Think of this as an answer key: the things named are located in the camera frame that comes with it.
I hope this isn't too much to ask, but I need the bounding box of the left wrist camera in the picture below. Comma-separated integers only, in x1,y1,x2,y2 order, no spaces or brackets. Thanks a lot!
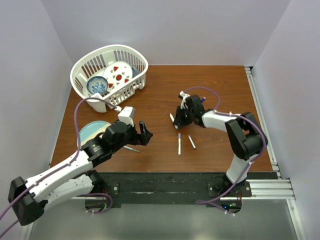
117,106,136,126

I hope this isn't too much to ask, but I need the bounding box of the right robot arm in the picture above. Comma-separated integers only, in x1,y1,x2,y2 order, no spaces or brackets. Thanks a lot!
173,91,268,199

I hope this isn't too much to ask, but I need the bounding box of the blue white patterned bowl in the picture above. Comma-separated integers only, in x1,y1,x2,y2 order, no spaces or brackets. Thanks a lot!
86,76,109,95

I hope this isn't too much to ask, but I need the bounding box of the thin white blue-end pen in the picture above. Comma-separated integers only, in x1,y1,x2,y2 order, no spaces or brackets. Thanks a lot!
188,135,197,150

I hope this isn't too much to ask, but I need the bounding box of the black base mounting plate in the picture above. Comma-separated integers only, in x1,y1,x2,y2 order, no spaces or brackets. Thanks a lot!
74,171,280,210

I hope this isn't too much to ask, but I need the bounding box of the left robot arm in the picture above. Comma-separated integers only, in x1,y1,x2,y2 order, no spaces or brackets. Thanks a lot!
8,120,153,226

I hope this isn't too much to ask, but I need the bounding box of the aluminium frame rail right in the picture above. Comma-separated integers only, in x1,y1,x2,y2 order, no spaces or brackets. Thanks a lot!
244,66,307,240

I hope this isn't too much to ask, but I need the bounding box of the grey green pen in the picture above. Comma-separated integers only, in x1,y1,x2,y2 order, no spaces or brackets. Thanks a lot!
123,146,140,153

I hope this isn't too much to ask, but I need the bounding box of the blue rimmed plate behind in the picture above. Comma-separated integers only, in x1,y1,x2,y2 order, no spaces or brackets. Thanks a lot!
131,65,141,78

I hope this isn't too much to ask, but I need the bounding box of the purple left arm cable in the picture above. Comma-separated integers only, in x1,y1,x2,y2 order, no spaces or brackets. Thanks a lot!
0,97,123,238

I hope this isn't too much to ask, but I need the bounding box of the white watermelon pattern plate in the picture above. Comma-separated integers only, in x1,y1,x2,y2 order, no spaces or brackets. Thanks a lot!
102,61,133,92

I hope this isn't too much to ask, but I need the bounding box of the white purple-tip marker pen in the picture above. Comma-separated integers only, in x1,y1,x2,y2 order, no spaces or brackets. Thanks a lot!
177,132,182,157

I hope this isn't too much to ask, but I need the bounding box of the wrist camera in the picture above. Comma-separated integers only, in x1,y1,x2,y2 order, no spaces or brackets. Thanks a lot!
117,106,136,126
178,91,190,109

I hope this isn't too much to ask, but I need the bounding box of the white green-end marker pen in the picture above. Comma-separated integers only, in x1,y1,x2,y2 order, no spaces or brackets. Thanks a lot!
169,113,175,123

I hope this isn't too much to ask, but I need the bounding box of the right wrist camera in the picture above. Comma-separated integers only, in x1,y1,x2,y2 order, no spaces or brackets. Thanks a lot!
178,91,190,109

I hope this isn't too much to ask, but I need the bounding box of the white plastic dish basket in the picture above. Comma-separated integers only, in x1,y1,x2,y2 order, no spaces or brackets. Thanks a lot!
70,44,149,106

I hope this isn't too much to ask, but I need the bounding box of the light blue plate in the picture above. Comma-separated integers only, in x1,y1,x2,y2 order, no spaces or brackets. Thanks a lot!
76,120,111,148

